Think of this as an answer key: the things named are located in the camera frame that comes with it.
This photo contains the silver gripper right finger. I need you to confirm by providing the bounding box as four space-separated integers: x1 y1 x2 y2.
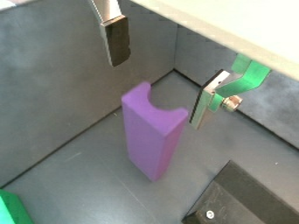
189 54 270 129

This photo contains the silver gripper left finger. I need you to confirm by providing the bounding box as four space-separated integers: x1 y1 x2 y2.
88 0 130 67

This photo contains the purple arch block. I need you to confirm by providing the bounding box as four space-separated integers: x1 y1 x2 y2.
121 82 188 181

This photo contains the black curved fixture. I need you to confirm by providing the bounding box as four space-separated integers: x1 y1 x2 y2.
181 160 299 224

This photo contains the green shape sorter block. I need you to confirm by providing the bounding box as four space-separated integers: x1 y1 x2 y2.
0 189 33 224

